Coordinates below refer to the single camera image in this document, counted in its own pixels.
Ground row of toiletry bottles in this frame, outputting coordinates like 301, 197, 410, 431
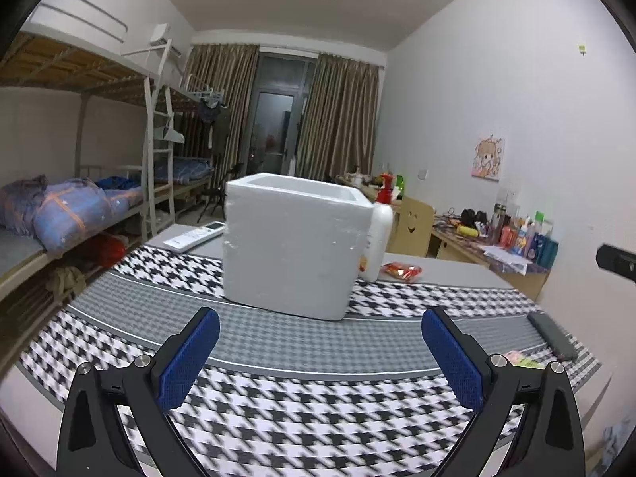
489, 203, 560, 267

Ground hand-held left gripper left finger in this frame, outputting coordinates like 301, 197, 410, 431
57, 307, 221, 477

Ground small metal bunk bed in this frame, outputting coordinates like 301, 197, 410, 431
119, 40, 229, 219

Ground hanging dark clothes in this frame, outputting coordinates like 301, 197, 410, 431
196, 99, 232, 150

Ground large metal bunk bed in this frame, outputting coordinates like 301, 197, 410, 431
0, 0, 175, 319

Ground brown curtain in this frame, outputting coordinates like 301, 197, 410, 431
295, 54, 379, 182
181, 44, 259, 180

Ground red plastic bag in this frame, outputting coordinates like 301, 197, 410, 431
89, 233, 128, 268

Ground white printed papers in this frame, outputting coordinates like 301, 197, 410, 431
482, 243, 530, 277

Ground blue purple quilt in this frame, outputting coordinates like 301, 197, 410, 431
0, 175, 112, 254

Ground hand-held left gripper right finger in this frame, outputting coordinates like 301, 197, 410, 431
421, 307, 587, 477

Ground wooden desk with printed mat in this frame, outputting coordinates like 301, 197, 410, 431
430, 213, 550, 304

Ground dark grey case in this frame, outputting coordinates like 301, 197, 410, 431
527, 310, 580, 361

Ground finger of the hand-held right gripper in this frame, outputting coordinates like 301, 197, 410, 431
595, 244, 636, 284

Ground red snack packet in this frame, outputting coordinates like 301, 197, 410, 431
380, 261, 423, 282

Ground blue plaid bedding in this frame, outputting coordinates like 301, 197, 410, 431
154, 156, 214, 184

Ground blue clothes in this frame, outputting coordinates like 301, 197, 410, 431
97, 175, 145, 194

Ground white pump bottle red top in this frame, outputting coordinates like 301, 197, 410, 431
359, 174, 396, 283

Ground black tripod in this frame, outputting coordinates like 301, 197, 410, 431
199, 159, 244, 224

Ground cartoon wall poster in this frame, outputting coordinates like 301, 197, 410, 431
470, 135, 505, 182

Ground houndstooth table cloth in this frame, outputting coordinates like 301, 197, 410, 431
15, 243, 602, 477

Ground white remote control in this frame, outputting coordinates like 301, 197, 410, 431
163, 222, 225, 252

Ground white foam box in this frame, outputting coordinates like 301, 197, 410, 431
222, 174, 373, 322

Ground glass balcony door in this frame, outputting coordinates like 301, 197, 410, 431
246, 52, 316, 177

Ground cardboard box with smiley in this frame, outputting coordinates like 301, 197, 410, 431
385, 195, 434, 259

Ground pink green packet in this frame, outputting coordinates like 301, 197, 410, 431
502, 351, 542, 369

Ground white air conditioner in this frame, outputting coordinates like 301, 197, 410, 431
149, 24, 182, 55

